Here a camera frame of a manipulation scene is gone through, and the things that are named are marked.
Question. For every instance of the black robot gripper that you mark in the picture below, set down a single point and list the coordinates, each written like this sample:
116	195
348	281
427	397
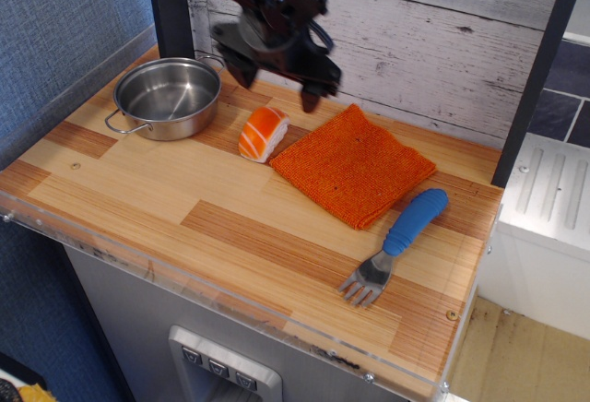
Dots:
283	38

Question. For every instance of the blue handled metal fork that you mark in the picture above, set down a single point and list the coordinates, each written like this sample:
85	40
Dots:
368	281

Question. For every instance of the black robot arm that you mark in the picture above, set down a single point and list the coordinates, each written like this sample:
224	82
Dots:
281	37

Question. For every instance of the salmon sushi toy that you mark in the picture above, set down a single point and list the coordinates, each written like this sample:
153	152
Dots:
264	130

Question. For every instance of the stainless steel pot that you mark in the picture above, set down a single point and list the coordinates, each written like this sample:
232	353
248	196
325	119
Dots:
167	99

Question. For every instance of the orange knitted cloth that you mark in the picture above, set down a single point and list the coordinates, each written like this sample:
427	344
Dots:
352	168

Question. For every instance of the clear acrylic table edge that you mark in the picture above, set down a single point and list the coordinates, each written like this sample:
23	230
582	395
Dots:
281	264

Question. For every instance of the silver dispenser panel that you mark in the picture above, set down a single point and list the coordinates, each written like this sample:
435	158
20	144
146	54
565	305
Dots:
211	372

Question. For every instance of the white grooved cabinet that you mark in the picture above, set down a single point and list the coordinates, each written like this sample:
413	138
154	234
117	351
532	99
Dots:
537	262

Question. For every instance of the yellow black object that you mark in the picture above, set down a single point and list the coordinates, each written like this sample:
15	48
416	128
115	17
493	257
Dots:
25	393

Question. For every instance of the black right frame post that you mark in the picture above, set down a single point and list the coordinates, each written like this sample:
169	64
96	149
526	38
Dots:
558	20

